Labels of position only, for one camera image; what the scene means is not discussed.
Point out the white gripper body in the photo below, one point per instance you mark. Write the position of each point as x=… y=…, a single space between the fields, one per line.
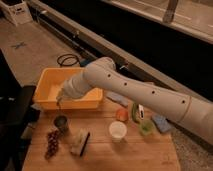
x=61 y=95

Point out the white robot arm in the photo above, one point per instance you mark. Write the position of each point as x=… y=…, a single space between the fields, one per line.
x=191 y=113

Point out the small metal cup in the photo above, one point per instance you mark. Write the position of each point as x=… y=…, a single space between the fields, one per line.
x=61 y=123

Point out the yellow plastic bin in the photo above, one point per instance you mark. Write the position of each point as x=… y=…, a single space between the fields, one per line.
x=50 y=83

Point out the purple grape bunch toy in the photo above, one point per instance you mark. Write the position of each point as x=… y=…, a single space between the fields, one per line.
x=53 y=144

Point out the blue object on floor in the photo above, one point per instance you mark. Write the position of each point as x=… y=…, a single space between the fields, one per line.
x=84 y=62

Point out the black chair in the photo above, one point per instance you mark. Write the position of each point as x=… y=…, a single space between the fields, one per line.
x=15 y=103

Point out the blue cloth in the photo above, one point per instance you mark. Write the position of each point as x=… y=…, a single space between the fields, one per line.
x=117 y=98

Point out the orange toy fruit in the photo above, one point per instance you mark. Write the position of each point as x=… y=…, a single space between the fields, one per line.
x=122 y=114

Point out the white storage box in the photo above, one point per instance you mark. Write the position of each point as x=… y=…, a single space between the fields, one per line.
x=17 y=14

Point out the blue sponge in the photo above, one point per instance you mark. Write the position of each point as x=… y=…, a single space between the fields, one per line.
x=161 y=123

